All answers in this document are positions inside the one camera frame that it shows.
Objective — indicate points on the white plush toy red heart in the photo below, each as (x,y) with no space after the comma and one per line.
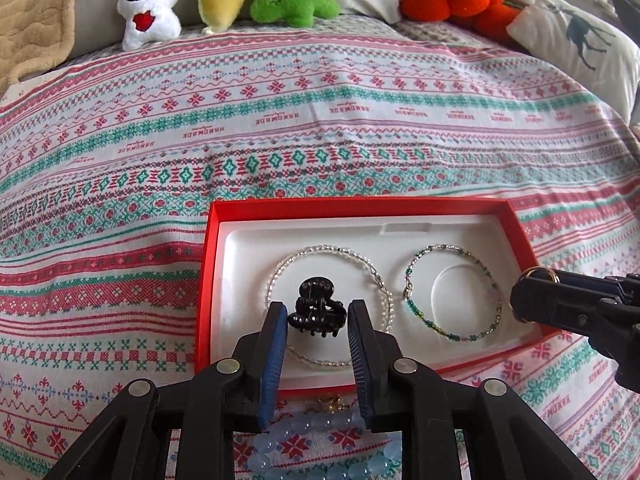
(147,5)

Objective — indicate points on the black hair claw clip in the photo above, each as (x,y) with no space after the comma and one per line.
(315,312)

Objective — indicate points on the printed blanket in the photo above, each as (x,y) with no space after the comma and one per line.
(300,110)

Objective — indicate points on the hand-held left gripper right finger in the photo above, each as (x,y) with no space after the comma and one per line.
(361,360)

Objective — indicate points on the white foam box insert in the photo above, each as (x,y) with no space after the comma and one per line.
(245,285)

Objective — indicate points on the grey cushion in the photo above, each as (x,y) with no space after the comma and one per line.
(100,0)

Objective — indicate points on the red jewelry box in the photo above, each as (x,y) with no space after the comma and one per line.
(207,270)

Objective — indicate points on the white pillow deer print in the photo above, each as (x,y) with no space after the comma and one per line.
(575,35)

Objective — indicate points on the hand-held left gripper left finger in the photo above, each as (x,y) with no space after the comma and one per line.
(272,360)

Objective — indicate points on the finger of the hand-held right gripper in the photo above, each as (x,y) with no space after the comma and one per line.
(575,280)
(545,307)

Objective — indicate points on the small gold charm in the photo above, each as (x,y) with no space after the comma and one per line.
(330,402)

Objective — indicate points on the beige quilted blanket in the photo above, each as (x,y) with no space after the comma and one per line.
(35,15)

